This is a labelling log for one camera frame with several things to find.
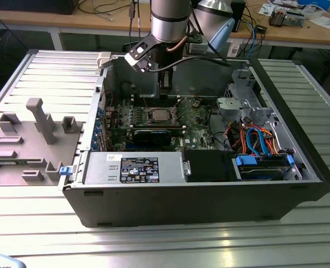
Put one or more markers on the grey parts rack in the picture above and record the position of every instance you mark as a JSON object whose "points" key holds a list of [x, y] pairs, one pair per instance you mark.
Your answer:
{"points": [[28, 156]]}

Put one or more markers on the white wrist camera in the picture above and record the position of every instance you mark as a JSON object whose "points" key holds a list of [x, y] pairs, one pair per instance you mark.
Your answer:
{"points": [[134, 60]]}

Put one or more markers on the black PC case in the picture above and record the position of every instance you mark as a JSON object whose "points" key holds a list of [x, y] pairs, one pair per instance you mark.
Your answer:
{"points": [[181, 203]]}

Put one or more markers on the small metal electronic device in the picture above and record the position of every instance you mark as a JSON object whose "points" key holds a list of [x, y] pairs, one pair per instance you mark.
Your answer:
{"points": [[279, 18]]}

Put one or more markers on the silver CPU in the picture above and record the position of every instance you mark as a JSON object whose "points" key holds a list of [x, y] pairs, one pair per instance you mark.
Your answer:
{"points": [[162, 115]]}

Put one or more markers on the hard disk in blue carrier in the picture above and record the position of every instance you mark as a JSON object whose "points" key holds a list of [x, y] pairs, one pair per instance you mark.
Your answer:
{"points": [[245, 161]]}

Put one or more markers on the black box on desk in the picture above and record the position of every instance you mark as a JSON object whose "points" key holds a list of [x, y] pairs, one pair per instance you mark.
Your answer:
{"points": [[240, 14]]}

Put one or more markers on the wooden desk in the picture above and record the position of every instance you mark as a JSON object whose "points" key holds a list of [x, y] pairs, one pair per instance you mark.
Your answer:
{"points": [[42, 19]]}

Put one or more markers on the black monitor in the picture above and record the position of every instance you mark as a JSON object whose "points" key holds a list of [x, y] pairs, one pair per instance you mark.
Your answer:
{"points": [[33, 7]]}

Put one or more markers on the blue case latch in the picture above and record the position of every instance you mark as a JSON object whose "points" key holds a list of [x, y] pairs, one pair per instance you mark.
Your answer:
{"points": [[64, 171]]}

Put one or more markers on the round coin battery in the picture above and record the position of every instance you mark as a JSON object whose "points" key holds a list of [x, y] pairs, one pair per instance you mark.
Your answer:
{"points": [[196, 104]]}

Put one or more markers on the grey case latch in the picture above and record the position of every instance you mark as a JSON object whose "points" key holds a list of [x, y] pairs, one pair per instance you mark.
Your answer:
{"points": [[103, 60]]}

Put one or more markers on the white rounded object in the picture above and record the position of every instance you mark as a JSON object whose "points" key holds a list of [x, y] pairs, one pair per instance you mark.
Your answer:
{"points": [[0, 261]]}

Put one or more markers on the silver power supply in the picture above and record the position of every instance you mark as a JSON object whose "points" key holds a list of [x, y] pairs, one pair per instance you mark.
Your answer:
{"points": [[97, 170]]}

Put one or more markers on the silver metal drive cage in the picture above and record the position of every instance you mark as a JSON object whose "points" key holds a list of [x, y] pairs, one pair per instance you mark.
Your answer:
{"points": [[231, 104]]}

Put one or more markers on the CPU socket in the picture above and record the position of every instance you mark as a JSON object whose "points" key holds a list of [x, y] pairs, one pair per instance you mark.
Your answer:
{"points": [[150, 111]]}

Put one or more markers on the white printed leaflet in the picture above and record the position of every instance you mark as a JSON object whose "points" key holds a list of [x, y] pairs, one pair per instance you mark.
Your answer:
{"points": [[266, 9]]}

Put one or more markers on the small black adapter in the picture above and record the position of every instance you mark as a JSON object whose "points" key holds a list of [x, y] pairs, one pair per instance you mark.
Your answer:
{"points": [[261, 29]]}

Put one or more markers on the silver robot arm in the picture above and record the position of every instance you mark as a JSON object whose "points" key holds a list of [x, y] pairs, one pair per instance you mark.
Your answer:
{"points": [[167, 28]]}

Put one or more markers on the blue cardboard box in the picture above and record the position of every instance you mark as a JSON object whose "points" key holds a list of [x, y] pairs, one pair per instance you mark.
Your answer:
{"points": [[318, 3]]}

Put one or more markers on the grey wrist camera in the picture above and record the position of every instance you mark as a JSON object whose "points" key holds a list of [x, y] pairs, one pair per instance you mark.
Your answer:
{"points": [[197, 47]]}

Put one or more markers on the green motherboard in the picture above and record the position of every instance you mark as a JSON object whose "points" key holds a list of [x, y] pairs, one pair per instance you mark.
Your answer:
{"points": [[195, 128]]}

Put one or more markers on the white paper sheets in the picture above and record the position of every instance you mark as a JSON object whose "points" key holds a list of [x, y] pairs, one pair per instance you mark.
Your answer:
{"points": [[325, 21]]}

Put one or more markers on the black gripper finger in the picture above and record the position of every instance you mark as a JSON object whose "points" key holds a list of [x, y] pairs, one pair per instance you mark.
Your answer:
{"points": [[165, 85]]}

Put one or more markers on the black optical drive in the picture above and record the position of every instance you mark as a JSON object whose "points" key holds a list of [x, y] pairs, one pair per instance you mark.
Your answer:
{"points": [[206, 166]]}

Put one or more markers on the black graphics card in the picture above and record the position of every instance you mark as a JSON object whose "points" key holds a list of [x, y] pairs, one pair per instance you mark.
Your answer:
{"points": [[150, 138]]}

